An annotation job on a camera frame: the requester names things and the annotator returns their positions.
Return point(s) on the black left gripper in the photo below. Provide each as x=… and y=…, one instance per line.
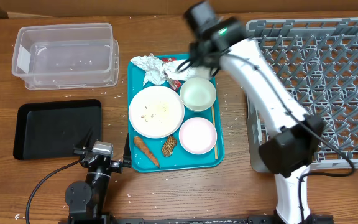
x=115, y=167

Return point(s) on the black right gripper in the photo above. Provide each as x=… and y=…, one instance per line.
x=197, y=59

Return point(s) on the white ceramic bowl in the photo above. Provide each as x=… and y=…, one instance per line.
x=198, y=94

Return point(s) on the large white plate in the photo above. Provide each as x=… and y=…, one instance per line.
x=156, y=112

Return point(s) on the pink bowl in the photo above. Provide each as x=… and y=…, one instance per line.
x=196, y=136

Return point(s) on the wooden chopstick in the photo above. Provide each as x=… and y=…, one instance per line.
x=215, y=133

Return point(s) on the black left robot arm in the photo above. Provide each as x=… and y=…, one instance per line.
x=86, y=198

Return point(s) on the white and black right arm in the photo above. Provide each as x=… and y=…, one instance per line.
x=294, y=134

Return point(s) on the orange carrot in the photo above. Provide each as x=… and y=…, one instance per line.
x=145, y=149

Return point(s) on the crumpled white napkin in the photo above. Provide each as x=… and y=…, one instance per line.
x=177, y=70

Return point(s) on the black plastic tray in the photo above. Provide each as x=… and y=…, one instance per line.
x=52, y=129

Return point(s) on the brown patterned food piece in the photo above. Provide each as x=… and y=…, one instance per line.
x=168, y=146

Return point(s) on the red snack wrapper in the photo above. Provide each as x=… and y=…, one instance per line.
x=174, y=84

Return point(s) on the crumpled white tissue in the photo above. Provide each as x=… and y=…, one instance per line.
x=152, y=66

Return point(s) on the teal plastic tray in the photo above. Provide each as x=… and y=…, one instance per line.
x=180, y=159

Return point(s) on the clear plastic storage bin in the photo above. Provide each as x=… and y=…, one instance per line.
x=66, y=56

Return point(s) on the grey plastic dish rack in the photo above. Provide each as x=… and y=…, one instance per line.
x=317, y=62

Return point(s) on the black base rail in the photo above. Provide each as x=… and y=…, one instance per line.
x=259, y=219

